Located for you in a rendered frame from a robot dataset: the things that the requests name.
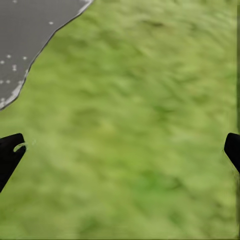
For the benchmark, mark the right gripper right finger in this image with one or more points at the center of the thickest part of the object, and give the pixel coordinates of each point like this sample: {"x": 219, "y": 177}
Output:
{"x": 232, "y": 149}

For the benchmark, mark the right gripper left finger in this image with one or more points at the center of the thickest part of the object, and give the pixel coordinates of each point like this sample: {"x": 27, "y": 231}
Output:
{"x": 12, "y": 149}

